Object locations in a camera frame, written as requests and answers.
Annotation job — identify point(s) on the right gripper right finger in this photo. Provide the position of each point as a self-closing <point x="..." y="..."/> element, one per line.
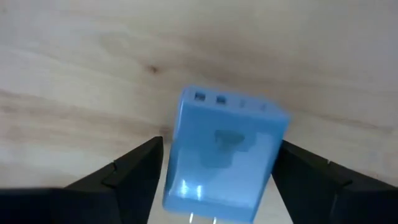
<point x="342" y="202"/>

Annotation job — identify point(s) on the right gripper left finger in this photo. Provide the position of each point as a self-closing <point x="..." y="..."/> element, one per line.
<point x="93" y="202"/>

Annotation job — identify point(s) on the lavender USB wall charger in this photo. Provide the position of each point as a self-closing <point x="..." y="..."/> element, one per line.
<point x="224" y="155"/>

